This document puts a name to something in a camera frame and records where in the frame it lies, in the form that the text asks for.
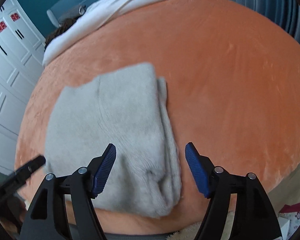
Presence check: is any light grey knitted sweater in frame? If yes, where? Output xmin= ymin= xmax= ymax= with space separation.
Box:
xmin=44 ymin=63 xmax=181 ymax=218

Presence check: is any dark brown clothing pile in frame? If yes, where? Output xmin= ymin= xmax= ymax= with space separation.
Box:
xmin=45 ymin=5 xmax=86 ymax=48

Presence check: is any red floral patterned box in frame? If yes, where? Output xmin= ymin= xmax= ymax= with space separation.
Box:
xmin=278 ymin=203 xmax=300 ymax=239

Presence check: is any orange plush bed blanket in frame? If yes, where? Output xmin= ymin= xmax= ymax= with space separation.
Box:
xmin=15 ymin=0 xmax=300 ymax=235

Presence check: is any white panelled wardrobe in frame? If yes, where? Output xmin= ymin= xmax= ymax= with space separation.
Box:
xmin=0 ymin=0 xmax=45 ymax=175

